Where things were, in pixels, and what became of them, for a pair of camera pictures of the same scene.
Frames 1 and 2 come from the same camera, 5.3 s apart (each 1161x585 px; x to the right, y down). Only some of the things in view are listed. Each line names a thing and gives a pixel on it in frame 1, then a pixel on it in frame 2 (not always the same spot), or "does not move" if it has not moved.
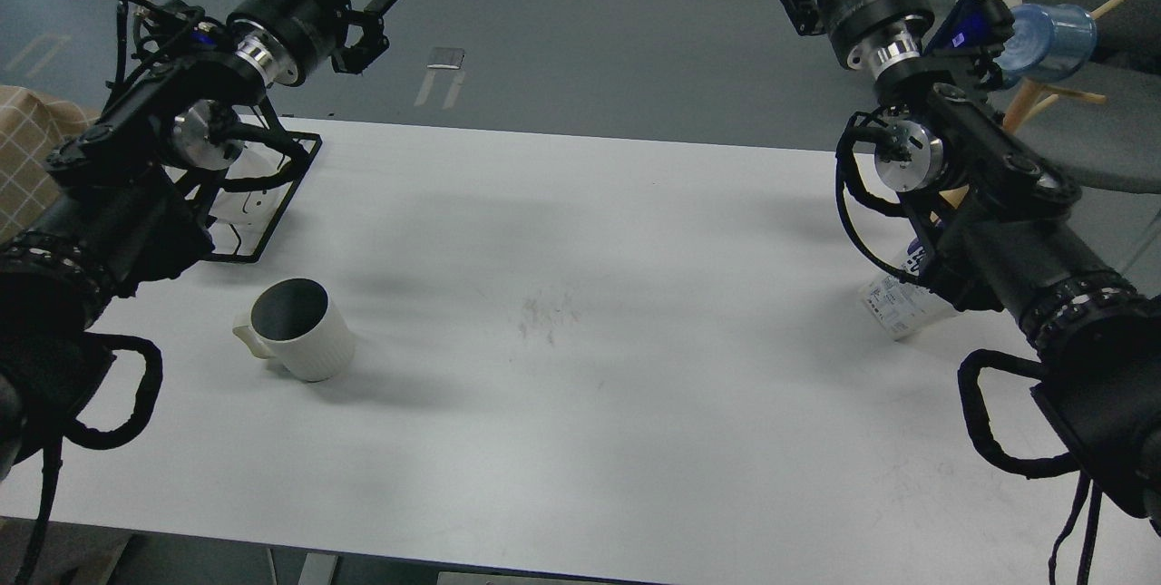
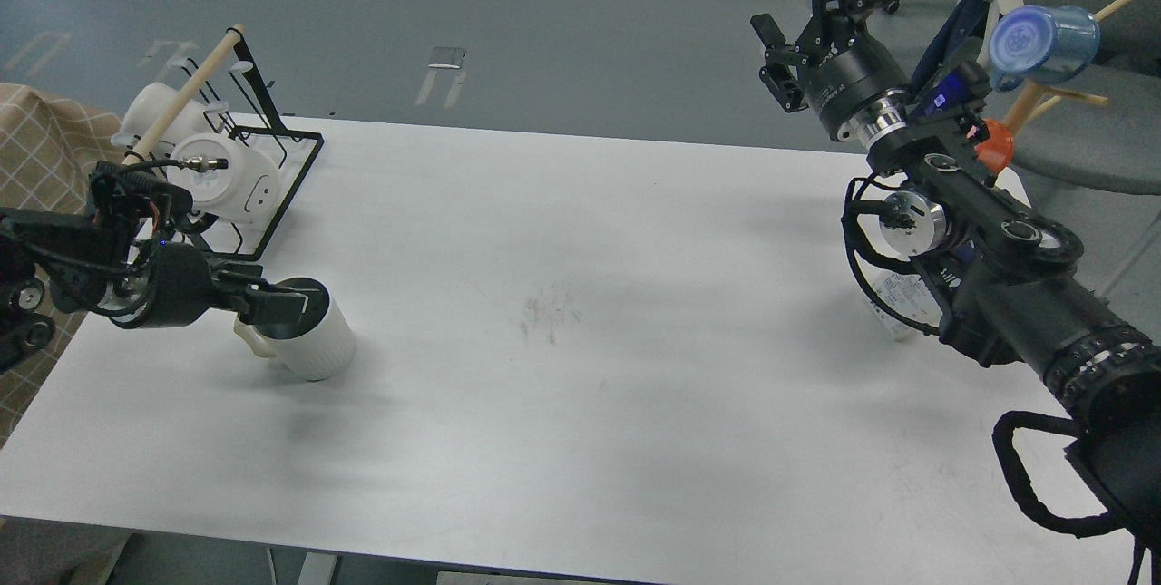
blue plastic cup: (1049, 42) does not move
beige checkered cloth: (31, 124) does not move
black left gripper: (305, 4) → (179, 282)
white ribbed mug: (295, 322) does not move
